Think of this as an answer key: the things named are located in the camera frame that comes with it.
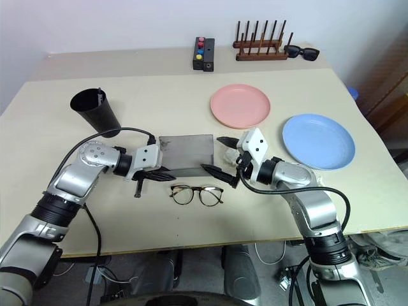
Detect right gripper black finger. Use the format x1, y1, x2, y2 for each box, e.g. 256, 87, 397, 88
200, 163, 240, 189
216, 136, 241, 150

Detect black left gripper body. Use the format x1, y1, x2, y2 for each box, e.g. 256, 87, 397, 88
122, 164, 164, 183

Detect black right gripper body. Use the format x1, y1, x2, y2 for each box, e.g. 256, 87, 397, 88
234, 145, 256, 180

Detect grey glasses case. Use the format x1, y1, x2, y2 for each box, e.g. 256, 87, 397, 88
158, 133, 215, 178

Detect black plastic cup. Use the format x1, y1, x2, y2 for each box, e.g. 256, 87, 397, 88
69, 88, 123, 139

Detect clear crumpled plastic piece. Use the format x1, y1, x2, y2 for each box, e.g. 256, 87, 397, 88
221, 148, 239, 168

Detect tortoiseshell round eyeglasses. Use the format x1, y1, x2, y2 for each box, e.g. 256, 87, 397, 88
169, 184, 225, 208

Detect pink plate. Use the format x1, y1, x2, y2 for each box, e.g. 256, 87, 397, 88
209, 84, 272, 130

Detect blue plate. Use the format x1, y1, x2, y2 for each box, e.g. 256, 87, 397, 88
282, 113, 356, 171

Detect black box with coloured buttons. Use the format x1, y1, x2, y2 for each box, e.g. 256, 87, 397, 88
192, 36, 216, 73

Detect wooden peg plate rack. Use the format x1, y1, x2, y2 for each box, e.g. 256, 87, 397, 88
232, 19, 295, 62

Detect dark rounded robot leg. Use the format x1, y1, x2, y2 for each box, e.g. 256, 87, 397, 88
131, 251, 180, 291
222, 244, 263, 299

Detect grey power strip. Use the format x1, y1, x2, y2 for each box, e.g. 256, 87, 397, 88
84, 263, 110, 285

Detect black sunglasses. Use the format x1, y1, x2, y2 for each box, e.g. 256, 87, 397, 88
283, 44, 321, 62

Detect black round robot waist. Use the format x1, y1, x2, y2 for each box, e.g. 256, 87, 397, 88
126, 288, 259, 306

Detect brown wooden cabinet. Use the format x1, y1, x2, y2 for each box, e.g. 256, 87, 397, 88
349, 28, 408, 162

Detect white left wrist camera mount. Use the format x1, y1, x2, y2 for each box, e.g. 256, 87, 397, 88
128, 143, 164, 177

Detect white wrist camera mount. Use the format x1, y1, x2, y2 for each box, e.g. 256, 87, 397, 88
128, 143, 164, 177
237, 127, 270, 185

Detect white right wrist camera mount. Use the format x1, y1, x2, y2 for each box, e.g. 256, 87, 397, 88
237, 127, 270, 185

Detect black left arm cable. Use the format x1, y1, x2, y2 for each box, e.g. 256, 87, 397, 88
47, 127, 157, 306

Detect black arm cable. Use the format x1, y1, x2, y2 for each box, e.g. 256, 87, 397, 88
47, 127, 157, 306
237, 156, 353, 238

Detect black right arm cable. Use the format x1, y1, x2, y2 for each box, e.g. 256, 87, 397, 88
237, 156, 353, 238

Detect white floor cable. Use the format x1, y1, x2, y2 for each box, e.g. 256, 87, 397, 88
254, 240, 287, 265

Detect metal clamp bracket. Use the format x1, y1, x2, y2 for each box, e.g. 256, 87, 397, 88
279, 266, 298, 291

